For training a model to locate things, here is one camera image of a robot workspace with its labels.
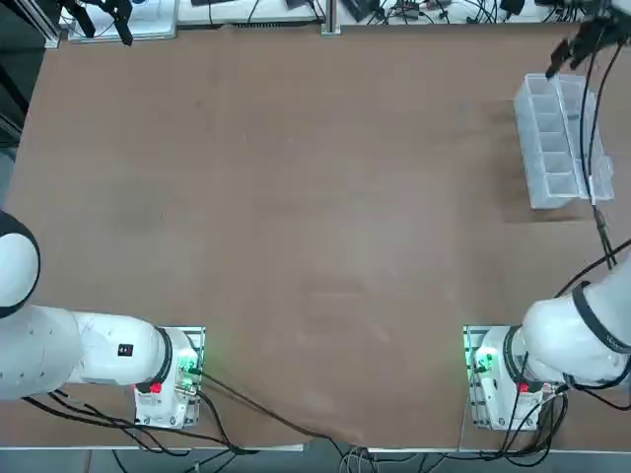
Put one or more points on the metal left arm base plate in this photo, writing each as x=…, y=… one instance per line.
x=194, y=355

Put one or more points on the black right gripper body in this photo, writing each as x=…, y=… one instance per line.
x=606, y=30

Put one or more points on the black power adapter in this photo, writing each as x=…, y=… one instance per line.
x=512, y=5

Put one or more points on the aluminium post with bracket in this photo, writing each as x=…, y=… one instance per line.
x=331, y=17

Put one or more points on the transparent plastic compartment box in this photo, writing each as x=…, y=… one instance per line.
x=552, y=143

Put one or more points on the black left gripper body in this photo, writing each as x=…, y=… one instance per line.
x=98, y=3

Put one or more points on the aluminium frame rail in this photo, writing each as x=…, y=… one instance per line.
x=42, y=22

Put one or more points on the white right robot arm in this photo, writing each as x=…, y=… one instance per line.
x=567, y=335

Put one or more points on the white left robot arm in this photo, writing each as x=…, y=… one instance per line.
x=59, y=350

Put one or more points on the red and black connector block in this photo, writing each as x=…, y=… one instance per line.
x=411, y=6

